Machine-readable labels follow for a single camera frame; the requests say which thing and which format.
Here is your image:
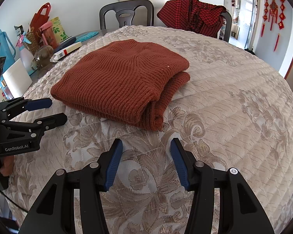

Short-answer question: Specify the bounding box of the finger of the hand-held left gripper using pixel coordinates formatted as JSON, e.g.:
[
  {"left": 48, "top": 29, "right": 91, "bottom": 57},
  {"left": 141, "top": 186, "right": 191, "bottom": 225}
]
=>
[
  {"left": 4, "top": 113, "right": 67, "bottom": 138},
  {"left": 1, "top": 97, "right": 52, "bottom": 121}
]

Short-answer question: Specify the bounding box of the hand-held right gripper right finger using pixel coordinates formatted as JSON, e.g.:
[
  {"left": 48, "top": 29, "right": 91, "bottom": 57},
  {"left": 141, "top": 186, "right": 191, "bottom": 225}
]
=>
[{"left": 170, "top": 138, "right": 275, "bottom": 234}]

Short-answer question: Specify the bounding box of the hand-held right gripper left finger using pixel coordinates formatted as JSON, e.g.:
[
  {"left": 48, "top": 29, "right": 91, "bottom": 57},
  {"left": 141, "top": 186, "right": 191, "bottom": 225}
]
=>
[{"left": 17, "top": 139, "right": 124, "bottom": 234}]

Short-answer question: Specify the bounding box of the rust knitted sweater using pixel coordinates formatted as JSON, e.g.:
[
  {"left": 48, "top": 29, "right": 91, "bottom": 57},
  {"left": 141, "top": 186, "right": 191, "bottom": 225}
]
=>
[{"left": 50, "top": 40, "right": 190, "bottom": 131}]

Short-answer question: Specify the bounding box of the person's left hand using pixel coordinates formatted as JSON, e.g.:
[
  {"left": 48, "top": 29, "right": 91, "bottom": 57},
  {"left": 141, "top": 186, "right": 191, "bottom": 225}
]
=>
[{"left": 0, "top": 155, "right": 15, "bottom": 177}]

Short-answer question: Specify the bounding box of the white board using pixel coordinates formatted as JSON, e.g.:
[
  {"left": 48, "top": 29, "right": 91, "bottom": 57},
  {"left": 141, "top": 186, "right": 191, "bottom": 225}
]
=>
[{"left": 2, "top": 58, "right": 33, "bottom": 98}]

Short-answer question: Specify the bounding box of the round glass jar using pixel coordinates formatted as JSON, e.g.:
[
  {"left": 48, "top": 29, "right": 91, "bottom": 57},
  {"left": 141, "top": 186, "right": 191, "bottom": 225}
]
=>
[{"left": 30, "top": 45, "right": 55, "bottom": 70}]

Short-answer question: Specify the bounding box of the white spray bottle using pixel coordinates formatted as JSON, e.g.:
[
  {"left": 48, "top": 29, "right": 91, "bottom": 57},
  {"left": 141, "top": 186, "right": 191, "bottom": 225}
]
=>
[{"left": 14, "top": 26, "right": 35, "bottom": 65}]

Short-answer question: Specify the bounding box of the white box with red stripe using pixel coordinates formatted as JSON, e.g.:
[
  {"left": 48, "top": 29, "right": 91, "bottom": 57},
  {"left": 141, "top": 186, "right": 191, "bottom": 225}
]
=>
[{"left": 50, "top": 42, "right": 82, "bottom": 63}]

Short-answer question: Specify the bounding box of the wicker basket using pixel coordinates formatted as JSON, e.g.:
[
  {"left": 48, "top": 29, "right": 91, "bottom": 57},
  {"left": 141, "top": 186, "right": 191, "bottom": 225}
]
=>
[{"left": 27, "top": 30, "right": 43, "bottom": 54}]

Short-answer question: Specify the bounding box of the dark blue flat case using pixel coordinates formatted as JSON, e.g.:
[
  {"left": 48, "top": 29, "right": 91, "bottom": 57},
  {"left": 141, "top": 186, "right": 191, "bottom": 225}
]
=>
[{"left": 56, "top": 36, "right": 77, "bottom": 51}]

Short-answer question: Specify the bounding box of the pink drinking bottle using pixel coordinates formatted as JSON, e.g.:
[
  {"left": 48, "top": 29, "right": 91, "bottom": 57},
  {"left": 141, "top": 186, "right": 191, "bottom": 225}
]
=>
[{"left": 40, "top": 21, "right": 56, "bottom": 50}]

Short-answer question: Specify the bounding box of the light blue plastic container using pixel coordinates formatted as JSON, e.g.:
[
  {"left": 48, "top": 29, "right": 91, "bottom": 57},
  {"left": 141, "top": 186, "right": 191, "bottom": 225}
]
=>
[{"left": 0, "top": 26, "right": 17, "bottom": 65}]

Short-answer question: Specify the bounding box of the green floral bag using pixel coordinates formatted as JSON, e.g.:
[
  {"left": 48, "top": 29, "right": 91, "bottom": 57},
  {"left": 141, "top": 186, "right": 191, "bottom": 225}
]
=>
[{"left": 49, "top": 17, "right": 68, "bottom": 42}]

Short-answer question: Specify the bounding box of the light blue lace mat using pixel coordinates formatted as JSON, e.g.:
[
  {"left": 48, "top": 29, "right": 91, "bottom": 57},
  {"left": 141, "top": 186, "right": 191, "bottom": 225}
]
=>
[{"left": 74, "top": 30, "right": 101, "bottom": 42}]

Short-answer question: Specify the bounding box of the red tote bag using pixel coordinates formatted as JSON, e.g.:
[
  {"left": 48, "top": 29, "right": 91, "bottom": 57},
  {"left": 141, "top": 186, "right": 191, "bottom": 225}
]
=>
[{"left": 29, "top": 3, "right": 52, "bottom": 31}]

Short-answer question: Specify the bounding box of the dark empty dining chair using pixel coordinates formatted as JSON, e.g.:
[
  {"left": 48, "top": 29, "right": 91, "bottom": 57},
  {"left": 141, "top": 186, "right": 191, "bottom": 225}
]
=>
[{"left": 99, "top": 0, "right": 154, "bottom": 30}]

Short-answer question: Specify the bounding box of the dark chair holding shirt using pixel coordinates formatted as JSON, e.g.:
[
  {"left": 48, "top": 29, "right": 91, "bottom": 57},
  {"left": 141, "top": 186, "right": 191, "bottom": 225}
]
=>
[{"left": 217, "top": 11, "right": 233, "bottom": 42}]

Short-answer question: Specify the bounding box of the red plaid shirt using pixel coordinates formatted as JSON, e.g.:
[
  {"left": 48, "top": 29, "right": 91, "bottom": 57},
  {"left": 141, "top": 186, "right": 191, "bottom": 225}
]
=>
[{"left": 157, "top": 0, "right": 227, "bottom": 38}]

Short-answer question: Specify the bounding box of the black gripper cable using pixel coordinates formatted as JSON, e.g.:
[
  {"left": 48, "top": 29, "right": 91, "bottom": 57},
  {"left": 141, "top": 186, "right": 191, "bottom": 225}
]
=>
[{"left": 0, "top": 179, "right": 28, "bottom": 216}]

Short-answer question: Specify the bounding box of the red knot wall ornament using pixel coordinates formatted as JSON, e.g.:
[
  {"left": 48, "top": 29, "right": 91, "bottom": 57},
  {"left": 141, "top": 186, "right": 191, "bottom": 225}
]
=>
[
  {"left": 269, "top": 0, "right": 279, "bottom": 31},
  {"left": 262, "top": 0, "right": 270, "bottom": 37},
  {"left": 273, "top": 0, "right": 287, "bottom": 52}
]

